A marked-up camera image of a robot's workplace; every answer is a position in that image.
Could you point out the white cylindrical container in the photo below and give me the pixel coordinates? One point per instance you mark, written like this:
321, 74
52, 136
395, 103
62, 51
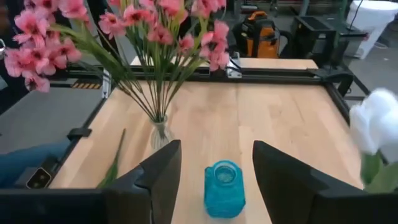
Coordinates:
373, 25

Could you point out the black equipment cart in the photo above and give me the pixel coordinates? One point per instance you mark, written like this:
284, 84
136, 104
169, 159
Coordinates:
314, 40

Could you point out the pink artificial flower bunch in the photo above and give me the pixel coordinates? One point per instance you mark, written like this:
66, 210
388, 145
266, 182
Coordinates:
217, 59
34, 59
160, 35

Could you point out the orange and black vacuum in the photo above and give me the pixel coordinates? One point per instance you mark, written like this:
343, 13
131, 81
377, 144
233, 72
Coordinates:
264, 46

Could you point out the small black depth camera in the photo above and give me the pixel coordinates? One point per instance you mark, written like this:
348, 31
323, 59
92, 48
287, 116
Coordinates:
38, 178

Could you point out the white artificial tulip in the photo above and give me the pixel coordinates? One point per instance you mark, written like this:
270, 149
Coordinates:
376, 124

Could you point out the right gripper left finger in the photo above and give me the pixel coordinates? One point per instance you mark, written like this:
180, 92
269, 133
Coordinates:
163, 186

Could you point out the blue patterned glass vase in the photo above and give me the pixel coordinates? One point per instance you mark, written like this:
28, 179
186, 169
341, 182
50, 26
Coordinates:
224, 199

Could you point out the clear ribbed glass vase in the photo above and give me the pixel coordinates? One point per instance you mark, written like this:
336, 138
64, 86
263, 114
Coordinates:
160, 137

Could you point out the blue artificial flower bunch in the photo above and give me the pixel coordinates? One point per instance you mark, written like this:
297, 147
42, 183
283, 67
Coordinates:
113, 169

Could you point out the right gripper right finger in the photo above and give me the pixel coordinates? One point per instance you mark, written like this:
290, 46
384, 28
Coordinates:
280, 186

